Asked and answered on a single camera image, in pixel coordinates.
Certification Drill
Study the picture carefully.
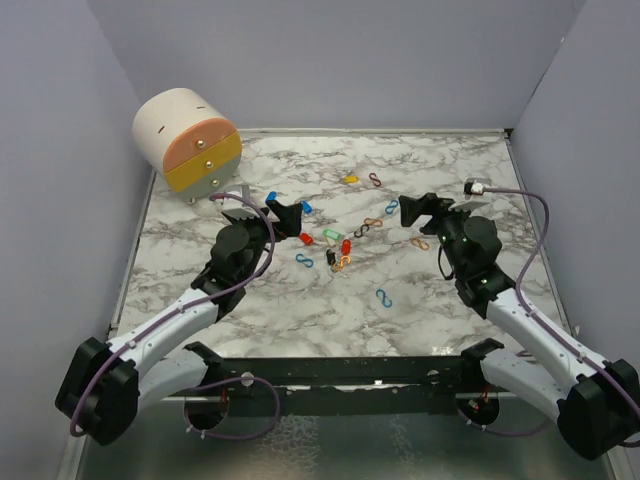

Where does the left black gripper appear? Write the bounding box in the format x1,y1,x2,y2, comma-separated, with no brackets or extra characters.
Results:
229,200,301,283

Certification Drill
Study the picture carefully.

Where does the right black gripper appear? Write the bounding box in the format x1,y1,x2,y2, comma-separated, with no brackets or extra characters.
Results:
400,192,479,275

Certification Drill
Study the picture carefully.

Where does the blue s carabiner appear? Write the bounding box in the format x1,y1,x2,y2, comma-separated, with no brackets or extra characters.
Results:
385,199,399,215
295,253,314,268
375,288,393,308

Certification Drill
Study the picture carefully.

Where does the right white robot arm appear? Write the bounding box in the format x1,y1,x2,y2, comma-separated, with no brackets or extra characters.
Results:
399,193,639,460

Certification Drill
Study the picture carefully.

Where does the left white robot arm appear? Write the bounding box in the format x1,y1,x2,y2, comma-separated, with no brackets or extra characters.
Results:
54,199,304,446

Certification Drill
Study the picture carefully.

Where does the blue tag key centre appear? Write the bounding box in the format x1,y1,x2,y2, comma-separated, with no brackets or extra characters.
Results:
301,201,313,214

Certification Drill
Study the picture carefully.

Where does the orange S carabiner right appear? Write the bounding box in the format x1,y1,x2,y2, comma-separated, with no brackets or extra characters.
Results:
410,237,430,251

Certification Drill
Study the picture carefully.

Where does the orange s carabiner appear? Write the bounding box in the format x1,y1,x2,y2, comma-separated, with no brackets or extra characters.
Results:
364,218,383,227
410,237,430,251
331,255,351,272

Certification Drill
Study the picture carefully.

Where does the green tag key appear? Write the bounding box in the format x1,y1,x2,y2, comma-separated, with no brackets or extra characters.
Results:
322,229,343,247

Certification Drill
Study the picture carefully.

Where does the orange S carabiner centre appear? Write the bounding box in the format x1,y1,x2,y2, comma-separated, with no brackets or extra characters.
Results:
364,218,383,227

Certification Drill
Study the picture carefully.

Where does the black tag key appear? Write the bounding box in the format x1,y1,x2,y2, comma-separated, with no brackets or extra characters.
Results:
325,249,336,266

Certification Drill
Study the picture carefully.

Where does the dark red S carabiner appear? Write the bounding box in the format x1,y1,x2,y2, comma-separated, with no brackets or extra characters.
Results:
368,173,382,188

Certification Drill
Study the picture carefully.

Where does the black S carabiner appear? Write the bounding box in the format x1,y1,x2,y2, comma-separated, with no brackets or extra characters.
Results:
354,224,370,238

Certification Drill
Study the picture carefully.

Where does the orange S carabiner lower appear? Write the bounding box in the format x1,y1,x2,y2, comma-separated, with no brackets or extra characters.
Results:
331,255,351,272

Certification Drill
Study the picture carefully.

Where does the round pastel drawer cabinet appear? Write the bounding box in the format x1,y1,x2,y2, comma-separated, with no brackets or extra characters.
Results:
132,88,242,204

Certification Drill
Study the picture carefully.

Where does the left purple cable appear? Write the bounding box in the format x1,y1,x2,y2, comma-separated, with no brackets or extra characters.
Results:
68,192,282,442

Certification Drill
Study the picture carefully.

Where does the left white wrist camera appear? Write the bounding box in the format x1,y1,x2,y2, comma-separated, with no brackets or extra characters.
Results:
221,184,258,221

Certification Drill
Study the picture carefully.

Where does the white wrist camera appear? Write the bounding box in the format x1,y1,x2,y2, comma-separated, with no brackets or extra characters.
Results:
221,184,258,221
449,178,492,212

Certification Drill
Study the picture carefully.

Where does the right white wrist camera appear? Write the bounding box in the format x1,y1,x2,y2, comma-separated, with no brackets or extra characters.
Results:
449,178,492,212

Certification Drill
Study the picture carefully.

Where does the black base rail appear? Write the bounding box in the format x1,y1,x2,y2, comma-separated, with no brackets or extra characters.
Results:
184,339,504,427

